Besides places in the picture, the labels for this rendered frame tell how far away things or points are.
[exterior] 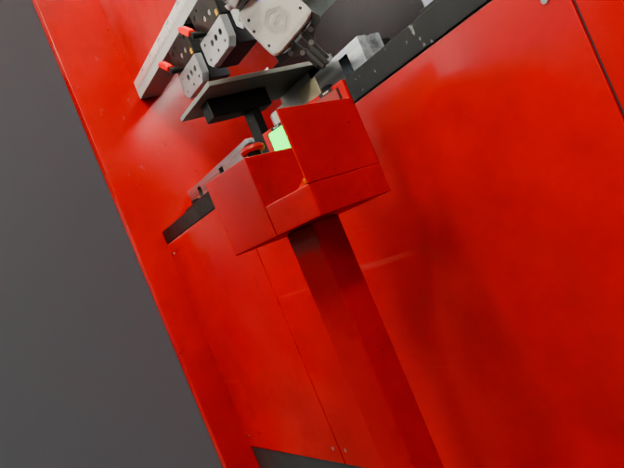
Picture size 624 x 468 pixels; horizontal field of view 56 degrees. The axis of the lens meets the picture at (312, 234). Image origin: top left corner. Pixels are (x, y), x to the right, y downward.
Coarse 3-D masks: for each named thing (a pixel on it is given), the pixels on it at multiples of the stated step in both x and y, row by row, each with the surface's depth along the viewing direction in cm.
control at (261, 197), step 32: (288, 128) 77; (320, 128) 81; (352, 128) 86; (256, 160) 85; (288, 160) 89; (320, 160) 79; (352, 160) 84; (224, 192) 88; (256, 192) 83; (288, 192) 87; (320, 192) 77; (352, 192) 82; (384, 192) 87; (224, 224) 90; (256, 224) 85; (288, 224) 81
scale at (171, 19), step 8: (176, 0) 163; (184, 0) 160; (176, 8) 165; (176, 16) 166; (168, 24) 172; (160, 32) 178; (168, 32) 174; (160, 40) 180; (152, 48) 186; (160, 48) 182; (152, 56) 187; (144, 64) 195; (144, 72) 197; (136, 80) 204; (136, 88) 206
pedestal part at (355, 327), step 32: (320, 224) 86; (320, 256) 85; (352, 256) 88; (320, 288) 87; (352, 288) 86; (352, 320) 84; (352, 352) 86; (384, 352) 87; (352, 384) 88; (384, 384) 85; (384, 416) 85; (416, 416) 87; (384, 448) 87; (416, 448) 85
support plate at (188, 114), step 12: (252, 72) 119; (264, 72) 121; (276, 72) 123; (288, 72) 126; (300, 72) 129; (216, 84) 115; (228, 84) 118; (240, 84) 121; (252, 84) 124; (264, 84) 127; (276, 84) 131; (288, 84) 135; (204, 96) 118; (216, 96) 122; (276, 96) 140; (192, 108) 123
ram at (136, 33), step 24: (120, 0) 194; (144, 0) 180; (168, 0) 167; (192, 0) 157; (120, 24) 200; (144, 24) 185; (120, 48) 207; (144, 48) 191; (168, 48) 177; (168, 72) 194; (144, 96) 206
